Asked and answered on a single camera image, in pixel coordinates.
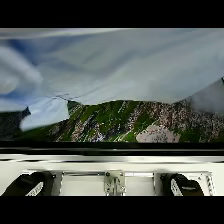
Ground pale blue shirt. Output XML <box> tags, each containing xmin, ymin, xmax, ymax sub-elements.
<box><xmin>0</xmin><ymin>28</ymin><xmax>224</xmax><ymax>133</ymax></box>

